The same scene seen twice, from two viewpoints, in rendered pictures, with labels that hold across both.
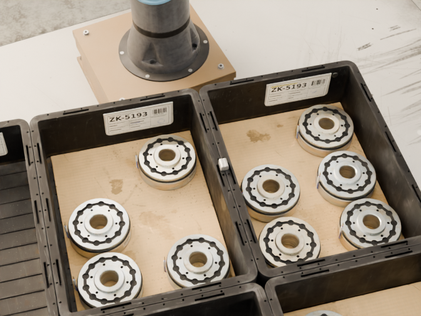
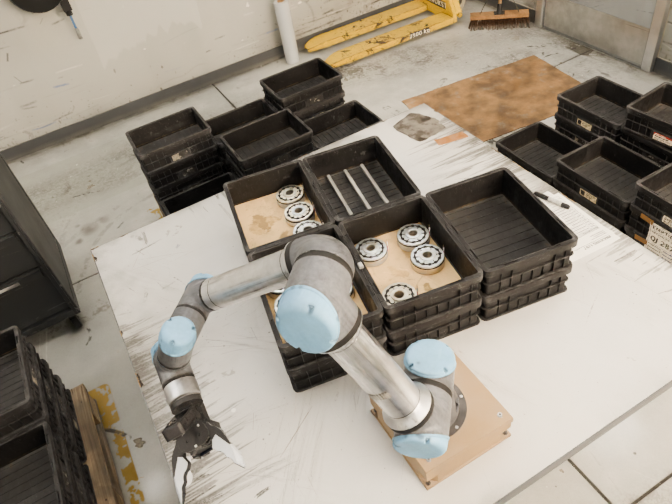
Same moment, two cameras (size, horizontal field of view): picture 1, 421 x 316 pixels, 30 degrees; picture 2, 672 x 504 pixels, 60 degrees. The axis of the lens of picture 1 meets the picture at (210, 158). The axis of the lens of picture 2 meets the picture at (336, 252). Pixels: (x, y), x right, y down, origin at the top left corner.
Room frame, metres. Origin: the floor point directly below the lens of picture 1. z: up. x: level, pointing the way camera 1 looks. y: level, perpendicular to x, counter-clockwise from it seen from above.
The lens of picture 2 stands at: (1.95, 0.01, 2.13)
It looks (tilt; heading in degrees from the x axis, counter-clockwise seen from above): 44 degrees down; 185
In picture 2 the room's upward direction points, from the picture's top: 11 degrees counter-clockwise
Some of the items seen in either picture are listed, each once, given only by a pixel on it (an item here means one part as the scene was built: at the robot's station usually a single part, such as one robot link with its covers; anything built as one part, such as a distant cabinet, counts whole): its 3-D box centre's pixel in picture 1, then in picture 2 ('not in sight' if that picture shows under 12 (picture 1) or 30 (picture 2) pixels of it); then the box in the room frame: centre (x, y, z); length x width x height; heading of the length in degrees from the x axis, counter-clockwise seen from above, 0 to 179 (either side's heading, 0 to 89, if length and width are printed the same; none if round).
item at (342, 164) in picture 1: (347, 172); not in sight; (0.82, -0.24, 0.86); 0.05 x 0.05 x 0.01
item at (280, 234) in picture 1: (289, 241); not in sight; (0.67, -0.14, 0.86); 0.05 x 0.05 x 0.01
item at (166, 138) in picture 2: not in sight; (180, 164); (-0.75, -0.97, 0.37); 0.40 x 0.30 x 0.45; 117
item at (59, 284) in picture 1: (136, 196); (406, 249); (0.72, 0.12, 0.92); 0.40 x 0.30 x 0.02; 16
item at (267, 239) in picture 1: (289, 243); not in sight; (0.67, -0.14, 0.86); 0.10 x 0.10 x 0.01
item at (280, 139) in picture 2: not in sight; (274, 169); (-0.58, -0.43, 0.37); 0.40 x 0.30 x 0.45; 116
